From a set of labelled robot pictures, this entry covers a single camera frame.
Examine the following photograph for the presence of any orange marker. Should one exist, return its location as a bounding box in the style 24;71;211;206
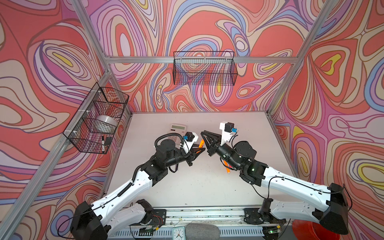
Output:
199;140;205;148
224;161;231;173

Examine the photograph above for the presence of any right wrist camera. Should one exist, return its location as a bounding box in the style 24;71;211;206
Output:
220;122;238;146

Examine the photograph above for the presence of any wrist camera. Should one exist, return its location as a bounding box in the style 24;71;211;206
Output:
183;132;199;153
220;122;238;146

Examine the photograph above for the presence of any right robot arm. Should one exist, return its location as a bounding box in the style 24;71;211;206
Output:
201;131;349;235

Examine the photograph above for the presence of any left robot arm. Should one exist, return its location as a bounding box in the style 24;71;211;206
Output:
70;140;205;240

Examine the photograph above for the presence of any black wire basket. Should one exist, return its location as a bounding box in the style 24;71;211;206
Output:
173;50;238;86
63;83;129;155

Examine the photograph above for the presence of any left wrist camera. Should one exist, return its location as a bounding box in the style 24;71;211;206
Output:
183;132;199;153

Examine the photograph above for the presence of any black wire basket back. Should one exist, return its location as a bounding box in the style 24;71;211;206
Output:
173;50;238;86

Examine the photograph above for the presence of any black wire basket left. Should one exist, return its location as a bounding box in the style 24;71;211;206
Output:
63;83;129;155

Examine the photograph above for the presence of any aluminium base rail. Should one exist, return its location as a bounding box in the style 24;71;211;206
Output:
110;204;325;240

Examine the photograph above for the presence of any red bucket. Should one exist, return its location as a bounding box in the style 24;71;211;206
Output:
292;220;341;240

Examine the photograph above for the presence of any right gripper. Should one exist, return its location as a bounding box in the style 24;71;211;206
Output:
199;132;241;172

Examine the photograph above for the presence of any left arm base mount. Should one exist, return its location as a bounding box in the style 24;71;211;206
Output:
133;209;167;227

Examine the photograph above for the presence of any pink calculator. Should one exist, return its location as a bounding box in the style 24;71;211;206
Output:
170;124;187;133

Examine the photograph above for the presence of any silver tape roll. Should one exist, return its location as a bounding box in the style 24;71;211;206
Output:
96;115;118;127

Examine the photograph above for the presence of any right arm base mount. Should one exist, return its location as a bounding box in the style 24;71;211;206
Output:
244;208;287;225

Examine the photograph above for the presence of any small white clock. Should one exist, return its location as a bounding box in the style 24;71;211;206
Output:
172;227;186;240

